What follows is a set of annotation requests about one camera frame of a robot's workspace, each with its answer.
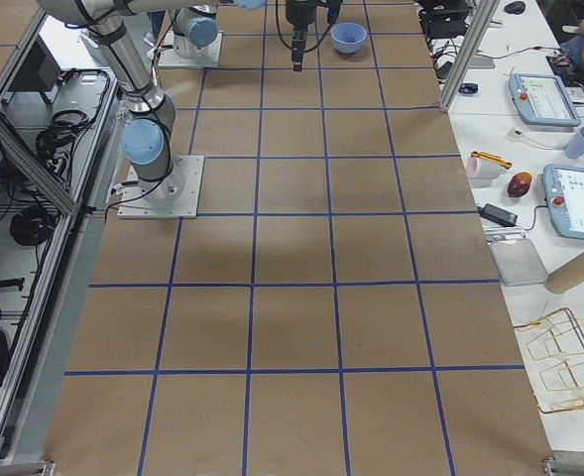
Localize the gold wire rack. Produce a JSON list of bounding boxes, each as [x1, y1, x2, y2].
[[514, 307, 584, 415]]

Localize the cardboard tube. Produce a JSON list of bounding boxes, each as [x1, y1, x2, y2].
[[544, 252, 584, 294]]

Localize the black power brick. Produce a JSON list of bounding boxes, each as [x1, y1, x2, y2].
[[477, 203, 518, 227]]

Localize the blue plastic cup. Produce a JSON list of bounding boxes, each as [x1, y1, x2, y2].
[[564, 126, 584, 160]]

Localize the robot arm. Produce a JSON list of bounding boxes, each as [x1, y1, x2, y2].
[[170, 1, 342, 63], [39, 1, 324, 215]]

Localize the red mango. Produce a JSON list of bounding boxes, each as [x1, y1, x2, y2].
[[507, 172, 533, 198]]

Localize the metal tray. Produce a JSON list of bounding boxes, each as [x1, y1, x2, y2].
[[486, 228, 548, 287]]

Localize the near teach pendant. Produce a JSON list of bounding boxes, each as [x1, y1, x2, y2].
[[542, 164, 584, 240]]

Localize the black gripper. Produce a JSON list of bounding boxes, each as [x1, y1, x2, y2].
[[325, 0, 343, 23], [285, 0, 316, 72]]

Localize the far teach pendant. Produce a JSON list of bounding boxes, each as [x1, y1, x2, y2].
[[508, 73, 581, 127]]

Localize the aluminium frame post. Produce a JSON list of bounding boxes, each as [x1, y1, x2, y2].
[[439, 0, 500, 112]]

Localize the pink paper cup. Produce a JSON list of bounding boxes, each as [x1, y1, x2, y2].
[[465, 157, 506, 180]]

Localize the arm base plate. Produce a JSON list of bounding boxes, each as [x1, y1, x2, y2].
[[158, 31, 223, 69], [117, 155, 204, 219]]

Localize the blue bowl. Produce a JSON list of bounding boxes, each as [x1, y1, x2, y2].
[[330, 22, 368, 55]]

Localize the teach pendant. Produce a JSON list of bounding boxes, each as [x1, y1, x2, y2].
[[508, 73, 581, 127], [542, 164, 584, 240]]

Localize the small blue black device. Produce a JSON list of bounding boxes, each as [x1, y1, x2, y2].
[[458, 82, 479, 95]]

